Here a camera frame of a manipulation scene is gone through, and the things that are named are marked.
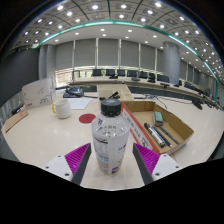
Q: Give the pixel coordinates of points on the flat round red coaster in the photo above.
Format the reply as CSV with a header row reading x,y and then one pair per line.
x,y
86,118

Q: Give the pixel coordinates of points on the white printed cardboard box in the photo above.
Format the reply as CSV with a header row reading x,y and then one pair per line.
x,y
37,93

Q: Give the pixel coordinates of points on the black stapler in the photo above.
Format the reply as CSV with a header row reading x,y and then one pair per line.
x,y
114,95

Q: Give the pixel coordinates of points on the clear black-capped water bottle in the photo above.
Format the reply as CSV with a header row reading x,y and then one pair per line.
x,y
110,133

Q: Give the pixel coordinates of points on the flat brown cardboard piece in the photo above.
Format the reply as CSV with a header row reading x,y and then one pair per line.
x,y
15,120

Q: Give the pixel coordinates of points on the brown red-edged cardboard tray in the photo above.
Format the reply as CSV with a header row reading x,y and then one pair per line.
x,y
176,126

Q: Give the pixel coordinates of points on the green board eraser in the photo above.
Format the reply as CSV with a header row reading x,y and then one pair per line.
x,y
158,118

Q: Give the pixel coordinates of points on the row of black office chairs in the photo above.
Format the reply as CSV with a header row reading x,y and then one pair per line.
x,y
132,73

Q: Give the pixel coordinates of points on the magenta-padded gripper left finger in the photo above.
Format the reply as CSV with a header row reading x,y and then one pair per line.
x,y
77,156

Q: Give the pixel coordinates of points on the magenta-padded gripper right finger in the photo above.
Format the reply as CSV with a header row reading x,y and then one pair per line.
x,y
147,157

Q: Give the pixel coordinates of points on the long curved conference desk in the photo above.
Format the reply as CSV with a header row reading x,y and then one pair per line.
x,y
100,80

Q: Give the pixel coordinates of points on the black desk console unit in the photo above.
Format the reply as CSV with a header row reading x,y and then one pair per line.
x,y
73,92

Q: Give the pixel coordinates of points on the group of ceiling lights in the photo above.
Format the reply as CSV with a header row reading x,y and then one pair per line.
x,y
95,6

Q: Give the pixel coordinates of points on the beige divided organizer box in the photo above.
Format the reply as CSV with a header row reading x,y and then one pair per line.
x,y
111,88

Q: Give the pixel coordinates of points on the black and silver marker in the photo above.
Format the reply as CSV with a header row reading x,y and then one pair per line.
x,y
155,135

